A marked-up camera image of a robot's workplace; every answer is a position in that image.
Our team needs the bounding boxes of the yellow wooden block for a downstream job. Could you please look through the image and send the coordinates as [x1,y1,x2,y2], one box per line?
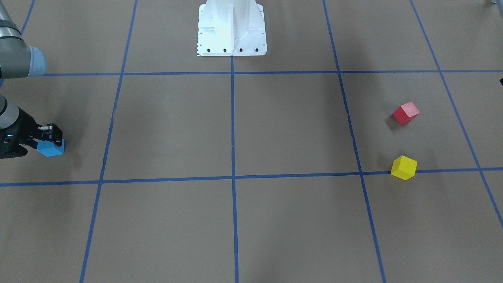
[391,155,417,180]

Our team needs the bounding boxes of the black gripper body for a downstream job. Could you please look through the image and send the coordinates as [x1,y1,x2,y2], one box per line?
[0,109,41,159]

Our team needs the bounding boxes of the blue wooden block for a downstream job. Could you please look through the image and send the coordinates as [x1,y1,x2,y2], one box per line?
[37,139,65,156]

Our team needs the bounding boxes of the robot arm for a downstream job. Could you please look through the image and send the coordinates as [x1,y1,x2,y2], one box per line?
[0,3,65,159]

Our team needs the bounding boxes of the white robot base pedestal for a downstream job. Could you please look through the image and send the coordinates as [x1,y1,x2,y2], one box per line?
[196,0,268,56]

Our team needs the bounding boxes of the red wooden block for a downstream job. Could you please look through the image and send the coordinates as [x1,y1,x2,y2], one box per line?
[392,102,420,125]

